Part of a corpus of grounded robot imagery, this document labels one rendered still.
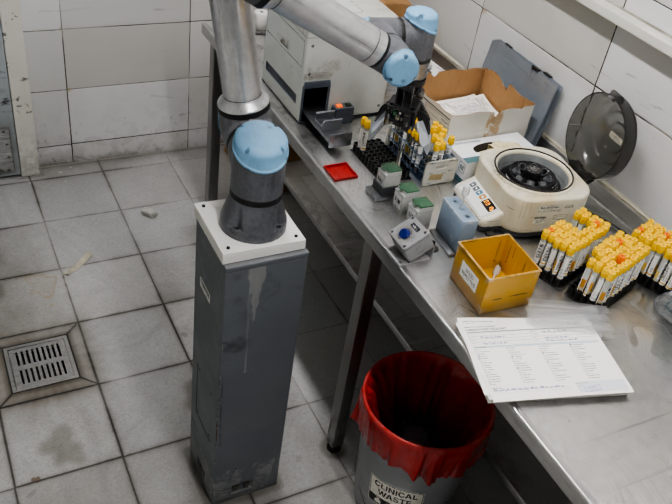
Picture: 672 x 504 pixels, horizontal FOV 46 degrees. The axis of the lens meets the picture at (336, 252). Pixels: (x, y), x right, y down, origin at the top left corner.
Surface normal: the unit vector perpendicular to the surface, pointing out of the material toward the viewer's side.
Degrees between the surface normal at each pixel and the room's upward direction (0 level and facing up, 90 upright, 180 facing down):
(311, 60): 90
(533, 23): 90
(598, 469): 0
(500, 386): 1
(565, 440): 0
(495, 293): 90
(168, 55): 90
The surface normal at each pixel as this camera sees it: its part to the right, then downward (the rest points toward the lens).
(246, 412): 0.44, 0.60
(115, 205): 0.13, -0.78
